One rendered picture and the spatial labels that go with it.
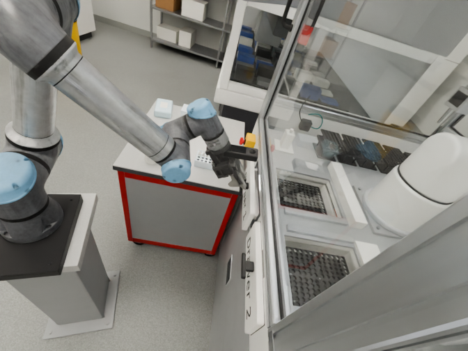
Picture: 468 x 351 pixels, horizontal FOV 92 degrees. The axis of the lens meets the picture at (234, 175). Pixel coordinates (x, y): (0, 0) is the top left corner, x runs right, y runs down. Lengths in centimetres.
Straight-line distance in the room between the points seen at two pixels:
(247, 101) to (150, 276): 127
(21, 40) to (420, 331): 60
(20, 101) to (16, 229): 34
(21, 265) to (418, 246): 87
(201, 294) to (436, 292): 142
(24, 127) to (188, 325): 123
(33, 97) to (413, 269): 75
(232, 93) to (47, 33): 117
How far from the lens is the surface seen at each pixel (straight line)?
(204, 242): 147
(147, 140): 55
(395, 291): 30
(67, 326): 160
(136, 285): 161
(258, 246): 71
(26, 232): 87
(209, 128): 68
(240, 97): 154
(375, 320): 34
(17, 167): 76
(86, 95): 51
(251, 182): 86
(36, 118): 76
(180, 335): 154
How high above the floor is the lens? 151
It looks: 43 degrees down
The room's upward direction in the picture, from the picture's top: 19 degrees clockwise
